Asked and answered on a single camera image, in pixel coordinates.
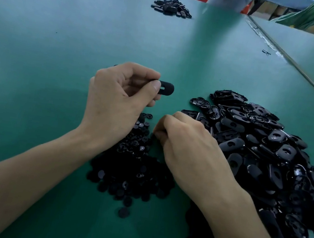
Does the small heap of black parts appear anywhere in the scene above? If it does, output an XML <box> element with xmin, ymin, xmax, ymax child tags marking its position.
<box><xmin>150</xmin><ymin>0</ymin><xmax>194</xmax><ymax>19</ymax></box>

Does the person's right forearm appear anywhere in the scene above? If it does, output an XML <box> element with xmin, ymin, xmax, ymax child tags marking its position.
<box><xmin>186</xmin><ymin>182</ymin><xmax>314</xmax><ymax>238</ymax></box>

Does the person's left hand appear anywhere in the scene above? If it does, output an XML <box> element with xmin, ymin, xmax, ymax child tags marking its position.
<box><xmin>76</xmin><ymin>55</ymin><xmax>165</xmax><ymax>154</ymax></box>

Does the pile of black oval shells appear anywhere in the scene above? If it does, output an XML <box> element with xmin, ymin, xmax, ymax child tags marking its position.
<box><xmin>161</xmin><ymin>83</ymin><xmax>314</xmax><ymax>238</ymax></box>

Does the pile of small black discs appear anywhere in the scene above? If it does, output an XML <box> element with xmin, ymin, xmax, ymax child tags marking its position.
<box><xmin>81</xmin><ymin>105</ymin><xmax>185</xmax><ymax>225</ymax></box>

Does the black oval plastic shell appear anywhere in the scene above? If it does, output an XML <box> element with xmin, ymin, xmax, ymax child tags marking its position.
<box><xmin>149</xmin><ymin>79</ymin><xmax>176</xmax><ymax>97</ymax></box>

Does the person's right hand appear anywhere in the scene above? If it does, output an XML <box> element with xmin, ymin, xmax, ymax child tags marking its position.
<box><xmin>143</xmin><ymin>108</ymin><xmax>254</xmax><ymax>212</ymax></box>

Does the green sheets bundle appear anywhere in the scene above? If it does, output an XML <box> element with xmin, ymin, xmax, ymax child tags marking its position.
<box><xmin>271</xmin><ymin>0</ymin><xmax>314</xmax><ymax>32</ymax></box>

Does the person's left forearm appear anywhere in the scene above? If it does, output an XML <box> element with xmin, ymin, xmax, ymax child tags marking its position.
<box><xmin>0</xmin><ymin>115</ymin><xmax>108</xmax><ymax>238</ymax></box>

